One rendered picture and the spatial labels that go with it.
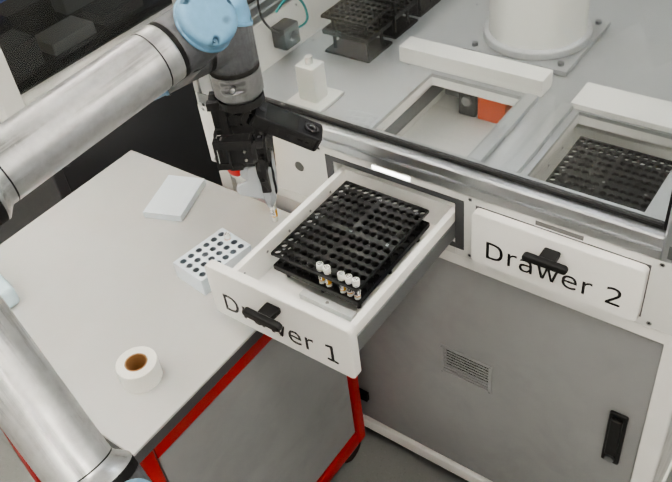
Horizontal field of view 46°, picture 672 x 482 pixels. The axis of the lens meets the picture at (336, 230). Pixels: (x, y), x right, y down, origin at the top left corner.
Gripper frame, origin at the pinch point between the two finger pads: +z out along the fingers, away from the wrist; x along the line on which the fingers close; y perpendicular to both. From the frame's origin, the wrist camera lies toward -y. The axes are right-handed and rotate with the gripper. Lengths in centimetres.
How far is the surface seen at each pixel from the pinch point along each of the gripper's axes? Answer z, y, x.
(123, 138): 25, 48, -60
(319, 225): 8.4, -6.3, -2.1
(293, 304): 5.6, -4.0, 19.3
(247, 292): 7.4, 4.1, 14.5
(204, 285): 19.7, 16.2, -0.2
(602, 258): 6, -51, 12
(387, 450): 98, -12, -17
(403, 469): 98, -16, -11
